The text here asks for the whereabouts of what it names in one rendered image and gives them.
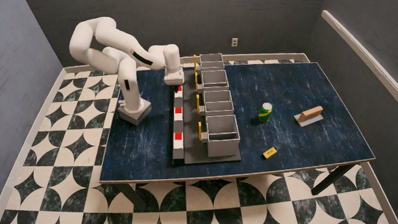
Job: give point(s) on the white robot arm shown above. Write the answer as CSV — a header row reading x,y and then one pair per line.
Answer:
x,y
122,51

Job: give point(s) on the green drink can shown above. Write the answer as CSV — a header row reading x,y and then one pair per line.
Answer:
x,y
265,112

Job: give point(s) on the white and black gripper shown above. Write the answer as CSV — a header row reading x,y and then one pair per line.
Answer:
x,y
175,86

